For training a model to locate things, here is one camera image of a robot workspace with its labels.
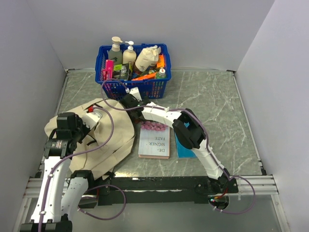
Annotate beige canvas backpack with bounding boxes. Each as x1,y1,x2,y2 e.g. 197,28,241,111
44,98,136,181

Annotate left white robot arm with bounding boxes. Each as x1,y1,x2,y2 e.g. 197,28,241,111
20,111,102,232

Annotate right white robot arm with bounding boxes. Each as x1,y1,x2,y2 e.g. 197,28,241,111
120,94,239,194

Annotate blue plastic shopping basket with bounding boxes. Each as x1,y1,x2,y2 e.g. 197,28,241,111
95,43,172,100

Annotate green black box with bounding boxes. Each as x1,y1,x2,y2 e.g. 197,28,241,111
112,63,133,81

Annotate orange long packet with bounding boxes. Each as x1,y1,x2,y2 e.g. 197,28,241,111
132,73,156,81

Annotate pink box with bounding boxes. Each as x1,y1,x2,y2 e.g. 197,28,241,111
101,59,114,81

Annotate small green red-capped bottle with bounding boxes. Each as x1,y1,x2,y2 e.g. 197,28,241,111
155,68,166,79

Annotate white flower cover book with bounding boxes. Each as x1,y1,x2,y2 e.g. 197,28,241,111
138,121,170,159

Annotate cream pump lotion bottle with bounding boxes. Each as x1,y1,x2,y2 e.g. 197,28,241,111
122,41,137,66

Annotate green pump bottle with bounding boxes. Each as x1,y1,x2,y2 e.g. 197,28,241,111
108,36,123,65

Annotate orange snack packet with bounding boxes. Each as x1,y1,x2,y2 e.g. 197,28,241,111
156,55,165,69

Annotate blue paperback book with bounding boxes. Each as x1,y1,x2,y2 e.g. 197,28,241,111
174,132,197,159

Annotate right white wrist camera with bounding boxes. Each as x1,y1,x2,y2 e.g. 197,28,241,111
129,87,142,102

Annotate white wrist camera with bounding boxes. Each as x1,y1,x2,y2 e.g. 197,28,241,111
81,106,102,130
129,87,142,102

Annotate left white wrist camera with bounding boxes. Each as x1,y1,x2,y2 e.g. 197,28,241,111
81,106,102,130

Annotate beige drawstring cloth pouch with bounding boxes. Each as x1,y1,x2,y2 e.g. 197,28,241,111
134,45,161,72

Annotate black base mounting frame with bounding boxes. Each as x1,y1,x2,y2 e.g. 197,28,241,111
86,176,239,206

